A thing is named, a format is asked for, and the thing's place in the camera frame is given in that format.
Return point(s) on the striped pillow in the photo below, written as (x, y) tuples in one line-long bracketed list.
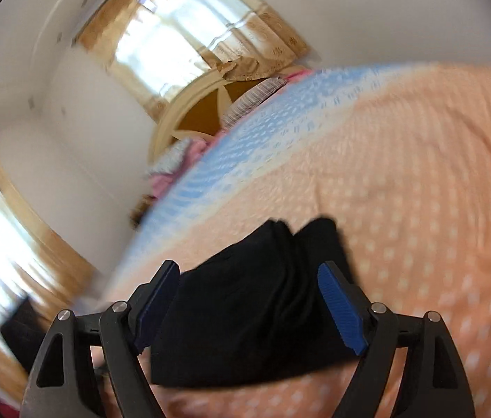
[(249, 102)]

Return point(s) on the wooden bed headboard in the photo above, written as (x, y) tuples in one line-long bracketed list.
[(197, 115)]

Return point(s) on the dark object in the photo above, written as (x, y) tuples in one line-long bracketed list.
[(23, 335)]

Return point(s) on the beige floral window curtain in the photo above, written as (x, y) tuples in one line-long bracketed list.
[(175, 30), (14, 235)]

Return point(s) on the polka dot bed blanket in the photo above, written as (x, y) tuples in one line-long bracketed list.
[(402, 161)]

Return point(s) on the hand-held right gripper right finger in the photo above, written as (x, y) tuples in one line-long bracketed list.
[(341, 309)]

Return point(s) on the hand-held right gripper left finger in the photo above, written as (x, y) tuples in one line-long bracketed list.
[(154, 309)]

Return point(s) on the black pants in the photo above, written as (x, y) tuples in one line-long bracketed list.
[(245, 313)]

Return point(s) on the grey floral pillow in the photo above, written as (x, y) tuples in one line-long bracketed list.
[(171, 156)]

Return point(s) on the pink folded blanket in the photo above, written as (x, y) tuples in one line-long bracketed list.
[(164, 185)]

